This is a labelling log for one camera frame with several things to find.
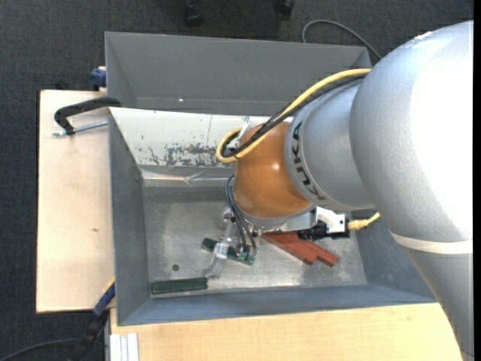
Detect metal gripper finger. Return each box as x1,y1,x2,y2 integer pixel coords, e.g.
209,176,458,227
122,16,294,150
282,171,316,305
219,208,236,241
204,241,230,280

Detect dark green flat block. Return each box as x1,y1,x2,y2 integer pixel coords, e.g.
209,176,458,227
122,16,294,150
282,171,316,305
151,277,209,296
201,238,257,267

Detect grey metal bin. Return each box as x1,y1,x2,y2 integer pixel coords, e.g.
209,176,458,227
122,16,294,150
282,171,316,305
104,31,439,326

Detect red-brown flat block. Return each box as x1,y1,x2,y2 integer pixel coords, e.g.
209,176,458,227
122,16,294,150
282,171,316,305
262,233,319,266
268,232,339,268

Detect pale wood flat board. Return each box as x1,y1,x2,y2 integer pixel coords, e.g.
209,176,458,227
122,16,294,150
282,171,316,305
36,89,116,314

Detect black cylinder on white bracket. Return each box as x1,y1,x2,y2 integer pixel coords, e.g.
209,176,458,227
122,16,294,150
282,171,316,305
296,205,351,241

